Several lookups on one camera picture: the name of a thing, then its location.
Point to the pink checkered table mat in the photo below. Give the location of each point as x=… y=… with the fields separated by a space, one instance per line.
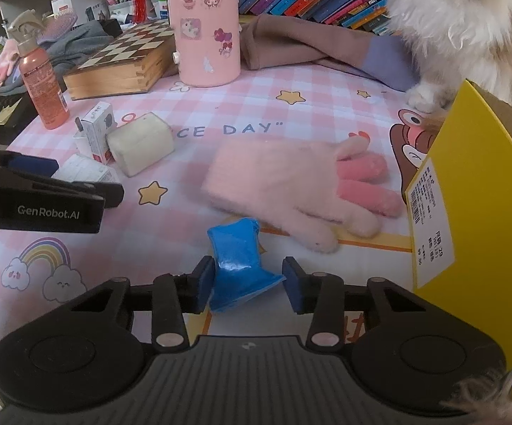
x=161 y=225

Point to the pink fuzzy glove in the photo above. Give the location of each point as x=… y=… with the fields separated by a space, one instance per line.
x=304 y=188

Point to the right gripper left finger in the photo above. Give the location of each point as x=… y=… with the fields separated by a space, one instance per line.
x=176 y=295

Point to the wooden chess board box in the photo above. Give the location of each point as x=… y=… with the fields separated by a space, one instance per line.
x=130 y=64

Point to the small white plug charger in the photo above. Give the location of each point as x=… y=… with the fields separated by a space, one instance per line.
x=80 y=140

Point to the cream rounded cube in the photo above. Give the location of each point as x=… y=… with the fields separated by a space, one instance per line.
x=140 y=143

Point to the fluffy cream cat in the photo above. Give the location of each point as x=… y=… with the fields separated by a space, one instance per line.
x=453 y=41

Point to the yellow cardboard box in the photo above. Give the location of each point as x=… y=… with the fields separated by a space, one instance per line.
x=460 y=210

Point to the clear pen holder cup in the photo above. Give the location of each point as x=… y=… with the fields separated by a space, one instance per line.
x=121 y=10

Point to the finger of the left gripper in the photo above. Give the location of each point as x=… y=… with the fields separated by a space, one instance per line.
x=39 y=166
x=36 y=191

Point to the small white red box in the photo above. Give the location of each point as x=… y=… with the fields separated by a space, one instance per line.
x=96 y=124

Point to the pink spray bottle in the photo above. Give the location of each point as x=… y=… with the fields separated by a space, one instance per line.
x=37 y=72

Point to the blue packet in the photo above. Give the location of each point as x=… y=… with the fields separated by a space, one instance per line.
x=240 y=275

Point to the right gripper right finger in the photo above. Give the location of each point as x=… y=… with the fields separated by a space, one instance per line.
x=321 y=295

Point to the grey folded cloth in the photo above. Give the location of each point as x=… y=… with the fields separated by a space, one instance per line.
x=69 y=51

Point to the green lid white jar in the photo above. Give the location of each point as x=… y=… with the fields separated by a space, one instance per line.
x=161 y=9

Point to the brown purple folded garment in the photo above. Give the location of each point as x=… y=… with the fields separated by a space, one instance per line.
x=269 y=41

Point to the pink sticker cylinder humidifier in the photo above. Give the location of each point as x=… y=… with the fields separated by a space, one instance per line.
x=207 y=41

